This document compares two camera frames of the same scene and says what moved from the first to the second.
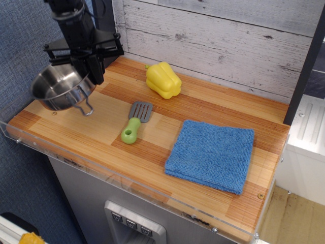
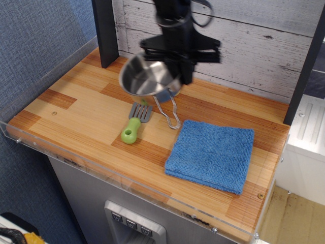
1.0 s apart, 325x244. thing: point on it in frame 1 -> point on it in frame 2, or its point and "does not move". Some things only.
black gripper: [78, 37] -> [179, 43]
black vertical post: [307, 66] does not move
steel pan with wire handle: [61, 86] -> [141, 79]
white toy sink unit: [302, 170] does not move
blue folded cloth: [215, 155] does not move
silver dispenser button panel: [127, 227] does not move
